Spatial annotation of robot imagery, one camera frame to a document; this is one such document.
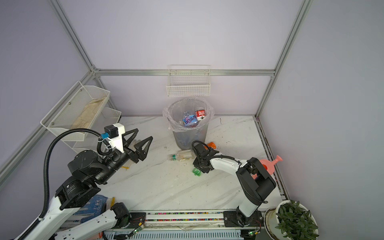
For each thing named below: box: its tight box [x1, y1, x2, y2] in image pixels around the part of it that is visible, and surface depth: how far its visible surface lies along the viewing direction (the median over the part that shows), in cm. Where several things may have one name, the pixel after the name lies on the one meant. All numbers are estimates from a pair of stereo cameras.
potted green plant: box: [264, 199, 320, 240], surface depth 61 cm
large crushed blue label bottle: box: [183, 114, 198, 128], surface depth 92 cm
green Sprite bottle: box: [192, 167, 201, 177], surface depth 86 cm
